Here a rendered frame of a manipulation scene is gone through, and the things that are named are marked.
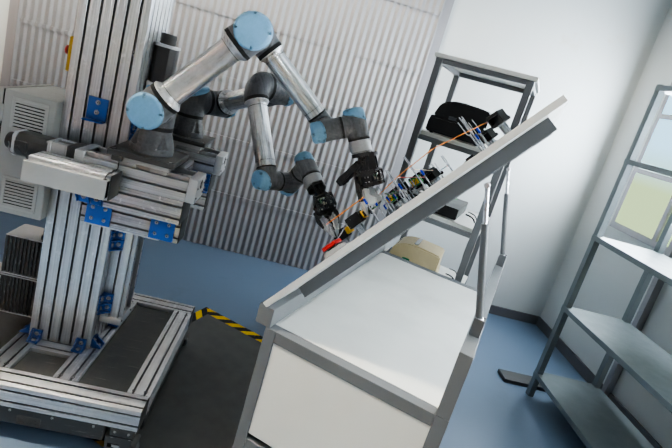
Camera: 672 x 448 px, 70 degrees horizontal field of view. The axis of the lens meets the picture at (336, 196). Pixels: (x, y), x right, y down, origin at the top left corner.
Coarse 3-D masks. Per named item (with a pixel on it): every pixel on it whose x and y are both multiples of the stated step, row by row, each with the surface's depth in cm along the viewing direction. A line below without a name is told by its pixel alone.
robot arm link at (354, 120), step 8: (344, 112) 162; (352, 112) 160; (360, 112) 161; (344, 120) 160; (352, 120) 160; (360, 120) 160; (344, 128) 160; (352, 128) 160; (360, 128) 160; (352, 136) 161; (360, 136) 160; (368, 136) 162
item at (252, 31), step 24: (240, 24) 146; (264, 24) 147; (216, 48) 150; (240, 48) 149; (264, 48) 157; (192, 72) 150; (216, 72) 152; (144, 96) 149; (168, 96) 151; (144, 120) 151
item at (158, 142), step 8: (160, 128) 166; (136, 136) 168; (144, 136) 166; (152, 136) 166; (160, 136) 167; (168, 136) 170; (136, 144) 166; (144, 144) 165; (152, 144) 166; (160, 144) 168; (168, 144) 170; (144, 152) 166; (152, 152) 166; (160, 152) 168; (168, 152) 170
